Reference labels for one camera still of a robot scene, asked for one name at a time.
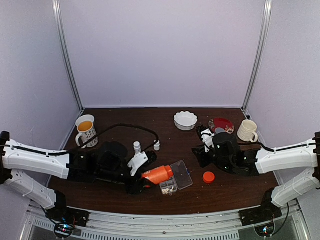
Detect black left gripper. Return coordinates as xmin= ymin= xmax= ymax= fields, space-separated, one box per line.
xmin=96 ymin=164 xmax=157 ymax=196

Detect orange bottle cap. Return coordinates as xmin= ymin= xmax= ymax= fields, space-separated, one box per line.
xmin=202 ymin=171 xmax=216 ymax=184

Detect orange pill bottle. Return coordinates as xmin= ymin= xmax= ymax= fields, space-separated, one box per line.
xmin=141 ymin=165 xmax=174 ymax=185

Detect clear plastic pill organizer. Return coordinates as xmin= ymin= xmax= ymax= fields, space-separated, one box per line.
xmin=159 ymin=160 xmax=193 ymax=193

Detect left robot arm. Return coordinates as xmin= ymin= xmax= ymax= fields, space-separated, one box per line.
xmin=0 ymin=131 xmax=157 ymax=222

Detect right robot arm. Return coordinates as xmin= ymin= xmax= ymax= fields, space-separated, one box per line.
xmin=192 ymin=129 xmax=320 ymax=221

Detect white pills in organizer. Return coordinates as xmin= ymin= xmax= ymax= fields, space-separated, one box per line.
xmin=161 ymin=186 xmax=177 ymax=195

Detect grey capped vitamin bottle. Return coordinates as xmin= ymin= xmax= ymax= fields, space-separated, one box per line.
xmin=214 ymin=127 xmax=225 ymax=134

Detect red floral saucer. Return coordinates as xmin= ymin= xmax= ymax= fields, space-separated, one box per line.
xmin=208 ymin=117 xmax=235 ymax=134

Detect cream ribbed ceramic mug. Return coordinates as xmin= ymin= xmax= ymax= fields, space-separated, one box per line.
xmin=237 ymin=119 xmax=258 ymax=143

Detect small white pill bottle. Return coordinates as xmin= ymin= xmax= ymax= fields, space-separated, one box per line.
xmin=153 ymin=141 xmax=160 ymax=151

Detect white fluted ceramic bowl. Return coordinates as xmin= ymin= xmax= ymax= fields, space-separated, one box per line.
xmin=173 ymin=111 xmax=198 ymax=131

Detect floral mug yellow inside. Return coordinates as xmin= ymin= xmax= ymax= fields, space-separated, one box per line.
xmin=75 ymin=114 xmax=99 ymax=149

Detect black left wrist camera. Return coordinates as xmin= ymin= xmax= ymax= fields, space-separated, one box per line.
xmin=127 ymin=151 xmax=158 ymax=177

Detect black camera cable left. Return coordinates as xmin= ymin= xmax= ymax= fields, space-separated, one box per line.
xmin=67 ymin=123 xmax=160 ymax=153

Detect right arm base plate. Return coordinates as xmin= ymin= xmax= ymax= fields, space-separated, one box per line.
xmin=239 ymin=206 xmax=283 ymax=227

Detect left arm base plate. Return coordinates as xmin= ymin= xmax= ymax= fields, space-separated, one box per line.
xmin=45 ymin=207 xmax=90 ymax=227

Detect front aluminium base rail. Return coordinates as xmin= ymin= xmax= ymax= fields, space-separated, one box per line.
xmin=19 ymin=192 xmax=308 ymax=240

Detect aluminium frame post right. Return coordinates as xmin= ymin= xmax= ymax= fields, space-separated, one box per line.
xmin=241 ymin=0 xmax=273 ymax=115

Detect aluminium frame post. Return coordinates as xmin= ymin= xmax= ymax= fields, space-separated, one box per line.
xmin=52 ymin=0 xmax=84 ymax=112
xmin=241 ymin=0 xmax=273 ymax=115

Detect aluminium frame post left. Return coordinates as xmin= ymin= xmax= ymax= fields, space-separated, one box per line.
xmin=52 ymin=0 xmax=84 ymax=112

